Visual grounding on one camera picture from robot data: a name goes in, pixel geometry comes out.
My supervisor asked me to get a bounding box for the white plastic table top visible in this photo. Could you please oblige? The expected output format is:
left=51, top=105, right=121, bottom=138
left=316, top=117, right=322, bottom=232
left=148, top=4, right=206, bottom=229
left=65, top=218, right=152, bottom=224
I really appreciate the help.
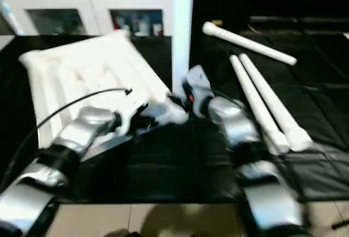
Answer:
left=19, top=30, right=189, bottom=148

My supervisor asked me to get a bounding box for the black stand foot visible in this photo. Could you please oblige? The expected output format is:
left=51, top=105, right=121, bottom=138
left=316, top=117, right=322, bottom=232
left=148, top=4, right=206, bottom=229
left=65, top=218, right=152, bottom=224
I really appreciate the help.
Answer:
left=332, top=220, right=349, bottom=230

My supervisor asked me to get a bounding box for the white plastic table leg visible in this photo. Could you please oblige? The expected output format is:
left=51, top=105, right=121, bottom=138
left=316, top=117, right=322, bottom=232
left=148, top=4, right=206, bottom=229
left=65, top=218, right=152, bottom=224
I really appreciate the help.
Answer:
left=172, top=0, right=195, bottom=104
left=239, top=53, right=313, bottom=151
left=229, top=54, right=290, bottom=155
left=202, top=22, right=298, bottom=66

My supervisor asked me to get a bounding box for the red bottle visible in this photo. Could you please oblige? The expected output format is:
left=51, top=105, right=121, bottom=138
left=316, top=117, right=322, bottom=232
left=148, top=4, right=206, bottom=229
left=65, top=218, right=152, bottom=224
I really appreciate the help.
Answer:
left=112, top=15, right=121, bottom=35

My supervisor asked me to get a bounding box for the white side table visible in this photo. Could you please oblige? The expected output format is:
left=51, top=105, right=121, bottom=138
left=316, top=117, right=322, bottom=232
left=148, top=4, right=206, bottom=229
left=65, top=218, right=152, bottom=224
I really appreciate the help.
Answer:
left=0, top=34, right=15, bottom=51

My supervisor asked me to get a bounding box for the black work mat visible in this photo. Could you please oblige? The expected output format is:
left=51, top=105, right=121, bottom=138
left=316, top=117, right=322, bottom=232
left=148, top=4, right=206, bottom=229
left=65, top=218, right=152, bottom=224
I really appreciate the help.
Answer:
left=0, top=33, right=349, bottom=204

